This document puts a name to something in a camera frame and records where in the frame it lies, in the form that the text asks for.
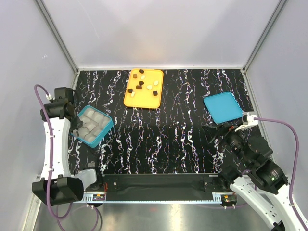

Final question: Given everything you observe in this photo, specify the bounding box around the blue chocolate tin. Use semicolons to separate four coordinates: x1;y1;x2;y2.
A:
71;105;114;148

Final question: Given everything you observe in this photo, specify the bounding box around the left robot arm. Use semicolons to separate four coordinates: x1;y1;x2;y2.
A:
32;87;104;206

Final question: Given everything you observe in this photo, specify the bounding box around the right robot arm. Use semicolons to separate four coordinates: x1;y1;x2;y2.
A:
202;124;308;231

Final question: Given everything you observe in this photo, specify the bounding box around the yellow tray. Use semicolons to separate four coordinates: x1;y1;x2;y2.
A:
124;69;164;109

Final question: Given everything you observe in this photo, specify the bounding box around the blue tin lid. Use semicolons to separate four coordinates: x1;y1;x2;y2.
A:
204;92;243;124

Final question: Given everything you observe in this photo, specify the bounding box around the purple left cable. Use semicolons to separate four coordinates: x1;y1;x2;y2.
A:
34;84;102;228

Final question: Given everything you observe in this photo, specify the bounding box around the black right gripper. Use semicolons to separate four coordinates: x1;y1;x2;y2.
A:
201;121;252;167

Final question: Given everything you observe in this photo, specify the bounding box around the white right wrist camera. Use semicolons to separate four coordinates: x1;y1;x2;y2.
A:
235;112;258;132

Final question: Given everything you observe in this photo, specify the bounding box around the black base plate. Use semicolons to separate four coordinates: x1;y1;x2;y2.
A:
100;173;234;204

